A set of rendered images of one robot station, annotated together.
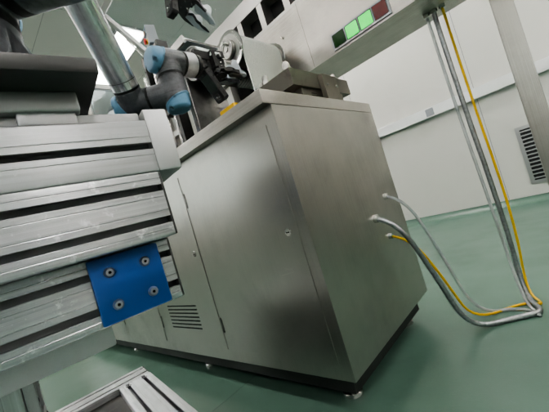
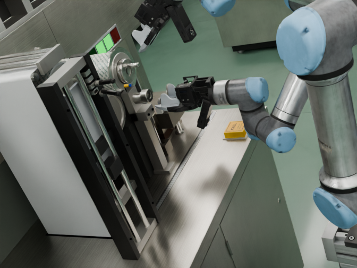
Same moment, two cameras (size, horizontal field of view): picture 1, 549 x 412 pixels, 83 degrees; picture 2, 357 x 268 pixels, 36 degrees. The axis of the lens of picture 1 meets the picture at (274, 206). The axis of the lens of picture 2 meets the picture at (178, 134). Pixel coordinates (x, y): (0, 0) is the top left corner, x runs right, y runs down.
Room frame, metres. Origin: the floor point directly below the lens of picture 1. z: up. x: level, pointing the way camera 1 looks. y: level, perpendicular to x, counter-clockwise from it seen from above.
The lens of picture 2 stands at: (1.38, 1.56, 1.85)
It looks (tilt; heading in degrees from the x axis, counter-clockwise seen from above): 29 degrees down; 261
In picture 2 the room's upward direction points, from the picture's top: 21 degrees counter-clockwise
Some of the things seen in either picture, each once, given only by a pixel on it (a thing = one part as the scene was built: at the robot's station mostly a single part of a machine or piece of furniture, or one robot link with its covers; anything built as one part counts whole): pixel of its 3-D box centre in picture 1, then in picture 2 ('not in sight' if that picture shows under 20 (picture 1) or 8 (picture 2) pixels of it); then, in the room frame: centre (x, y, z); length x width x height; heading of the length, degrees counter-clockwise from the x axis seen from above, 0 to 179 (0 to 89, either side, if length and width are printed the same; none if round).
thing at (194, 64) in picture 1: (187, 65); (222, 93); (0.98, 0.13, 1.11); 0.08 x 0.05 x 0.08; 47
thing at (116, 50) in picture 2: (229, 50); (122, 71); (1.22, -0.01, 1.25); 0.15 x 0.01 x 0.15; 47
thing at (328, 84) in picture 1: (331, 89); not in sight; (1.17, -0.33, 0.96); 0.10 x 0.03 x 0.11; 137
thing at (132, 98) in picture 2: (231, 100); (150, 131); (1.21, 0.04, 1.05); 0.06 x 0.05 x 0.31; 137
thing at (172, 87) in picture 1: (170, 95); (257, 121); (0.92, 0.20, 1.01); 0.11 x 0.08 x 0.11; 91
